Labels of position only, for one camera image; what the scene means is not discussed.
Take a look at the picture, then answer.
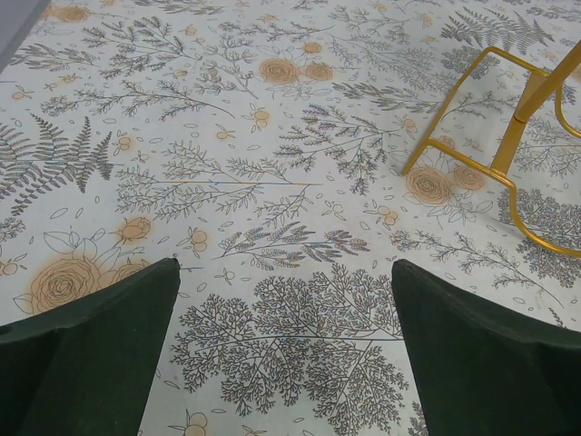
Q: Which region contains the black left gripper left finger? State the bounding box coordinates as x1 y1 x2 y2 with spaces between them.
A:
1 258 181 436

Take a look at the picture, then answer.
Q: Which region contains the gold wire wine glass rack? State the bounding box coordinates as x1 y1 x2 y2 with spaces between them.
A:
402 45 580 258

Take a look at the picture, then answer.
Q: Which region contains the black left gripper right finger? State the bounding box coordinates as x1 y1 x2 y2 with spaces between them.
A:
391 260 580 435

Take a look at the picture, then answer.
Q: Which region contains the floral patterned table cloth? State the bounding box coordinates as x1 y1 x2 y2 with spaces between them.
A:
1 1 580 435

